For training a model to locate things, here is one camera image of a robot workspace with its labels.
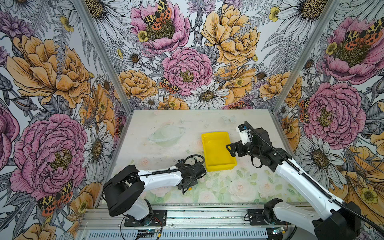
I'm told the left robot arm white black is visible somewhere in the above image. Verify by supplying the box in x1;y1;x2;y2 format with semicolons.
103;155;207;226

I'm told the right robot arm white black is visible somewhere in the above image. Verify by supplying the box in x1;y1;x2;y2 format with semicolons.
226;122;362;240

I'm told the yellow plastic bin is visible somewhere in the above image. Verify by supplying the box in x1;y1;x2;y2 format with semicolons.
202;132;237;172

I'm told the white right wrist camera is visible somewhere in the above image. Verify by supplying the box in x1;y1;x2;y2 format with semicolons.
237;124;252;145

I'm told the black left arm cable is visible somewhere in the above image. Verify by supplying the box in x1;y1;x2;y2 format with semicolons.
149;154;206;176

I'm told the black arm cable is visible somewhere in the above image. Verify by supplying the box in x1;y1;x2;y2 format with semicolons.
244;120;384;232
149;154;206;176

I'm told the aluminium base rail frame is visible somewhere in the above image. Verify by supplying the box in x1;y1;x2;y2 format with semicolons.
75;204;315;240

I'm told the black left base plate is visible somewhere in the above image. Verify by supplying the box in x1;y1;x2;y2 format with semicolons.
124;210;168;227

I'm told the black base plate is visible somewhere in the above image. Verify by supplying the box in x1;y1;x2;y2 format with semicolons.
124;210;168;227
245;209;269;226

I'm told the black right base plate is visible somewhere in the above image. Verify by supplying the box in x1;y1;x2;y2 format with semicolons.
245;209;269;226

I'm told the aluminium corner post right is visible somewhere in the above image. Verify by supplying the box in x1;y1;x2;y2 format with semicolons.
271;0;340;114

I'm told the aluminium corner post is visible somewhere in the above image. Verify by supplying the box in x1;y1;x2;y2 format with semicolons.
74;1;134;117
271;0;340;114

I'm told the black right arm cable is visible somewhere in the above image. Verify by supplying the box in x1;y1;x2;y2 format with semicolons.
244;120;384;232

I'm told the aluminium corner post left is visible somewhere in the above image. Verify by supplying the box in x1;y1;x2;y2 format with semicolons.
74;1;134;117

